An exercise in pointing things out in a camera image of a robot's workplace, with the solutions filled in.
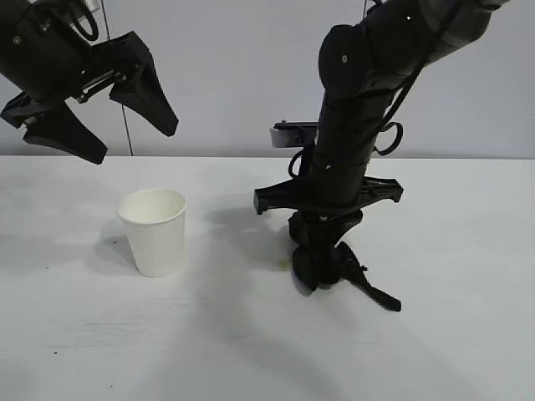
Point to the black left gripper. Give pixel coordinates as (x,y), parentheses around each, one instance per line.
(37,58)

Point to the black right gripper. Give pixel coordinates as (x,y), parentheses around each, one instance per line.
(334,188)

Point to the black cloth rag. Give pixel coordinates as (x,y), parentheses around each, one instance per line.
(376,294)

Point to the white paper cup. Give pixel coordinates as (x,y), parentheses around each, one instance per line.
(154,238)

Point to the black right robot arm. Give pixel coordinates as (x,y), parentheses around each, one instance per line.
(355,62)

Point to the large brown liquid spill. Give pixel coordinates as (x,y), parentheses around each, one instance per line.
(283,263)

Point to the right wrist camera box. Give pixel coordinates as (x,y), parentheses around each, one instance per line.
(284,135)

